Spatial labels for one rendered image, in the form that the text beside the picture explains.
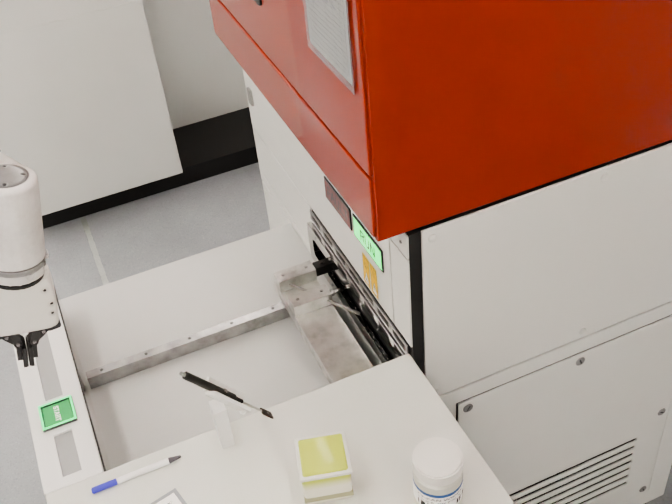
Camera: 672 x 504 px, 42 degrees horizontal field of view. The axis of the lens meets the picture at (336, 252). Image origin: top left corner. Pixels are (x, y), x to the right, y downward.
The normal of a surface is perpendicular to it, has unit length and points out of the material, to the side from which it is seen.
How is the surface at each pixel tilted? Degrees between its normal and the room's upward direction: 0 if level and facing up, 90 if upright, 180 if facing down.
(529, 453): 90
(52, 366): 0
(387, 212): 90
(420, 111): 90
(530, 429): 90
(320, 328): 0
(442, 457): 0
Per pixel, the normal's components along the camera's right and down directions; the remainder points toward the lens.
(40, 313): 0.46, 0.59
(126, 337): -0.08, -0.76
